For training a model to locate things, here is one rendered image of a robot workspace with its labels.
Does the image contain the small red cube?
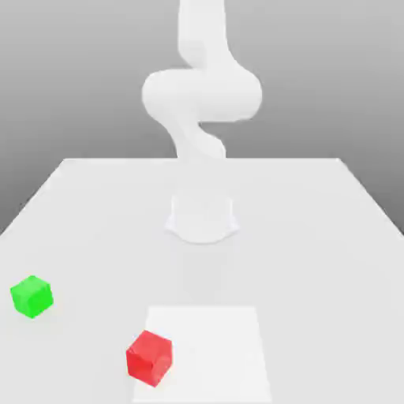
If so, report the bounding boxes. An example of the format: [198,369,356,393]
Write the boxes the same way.
[125,329,174,388]

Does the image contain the small green cube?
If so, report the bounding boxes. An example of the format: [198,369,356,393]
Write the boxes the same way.
[9,275,54,320]

